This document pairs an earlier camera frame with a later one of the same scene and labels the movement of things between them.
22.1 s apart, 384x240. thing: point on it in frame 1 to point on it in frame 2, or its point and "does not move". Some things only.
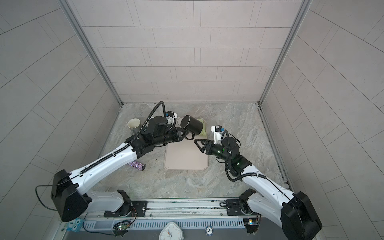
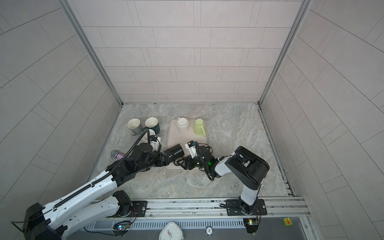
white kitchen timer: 171,232 does not move
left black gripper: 177,136 to 160,157
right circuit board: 251,224 does not move
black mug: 191,125 to 174,152
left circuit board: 122,225 does not move
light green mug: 204,131 does not move
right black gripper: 208,143 to 186,160
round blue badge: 209,230 does not move
